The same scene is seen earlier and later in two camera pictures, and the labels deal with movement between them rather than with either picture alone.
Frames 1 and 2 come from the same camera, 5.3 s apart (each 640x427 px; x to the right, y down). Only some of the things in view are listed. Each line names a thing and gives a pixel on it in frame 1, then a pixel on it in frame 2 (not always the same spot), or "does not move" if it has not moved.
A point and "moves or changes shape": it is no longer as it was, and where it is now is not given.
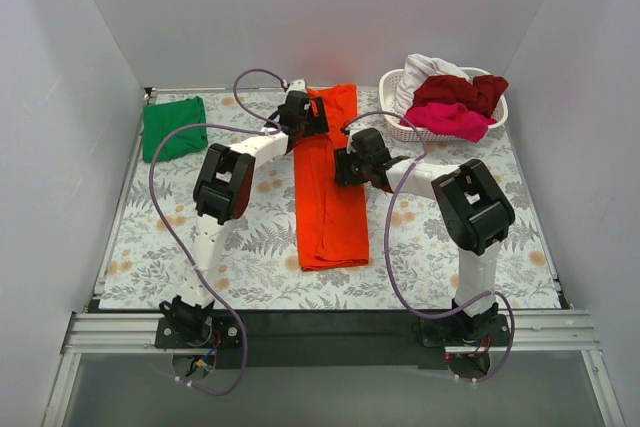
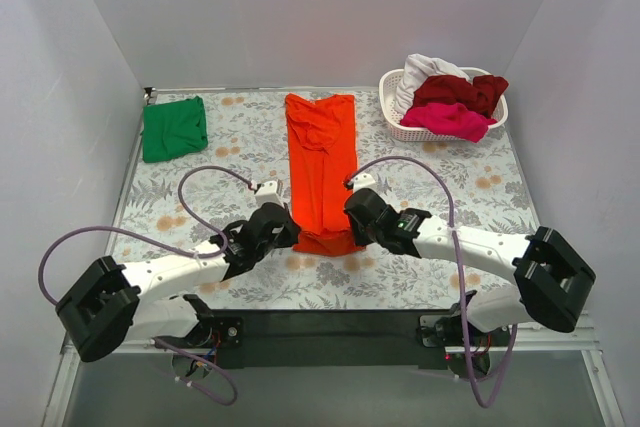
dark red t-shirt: (482, 94) does not move
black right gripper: (343, 168) to (355, 220)
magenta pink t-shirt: (450, 119) does not move
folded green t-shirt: (161, 119) does not move
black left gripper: (316, 116) to (284, 226)
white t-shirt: (419, 66) does not move
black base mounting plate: (331, 339) does not move
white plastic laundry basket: (397, 130) does not move
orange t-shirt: (331, 217) moves or changes shape
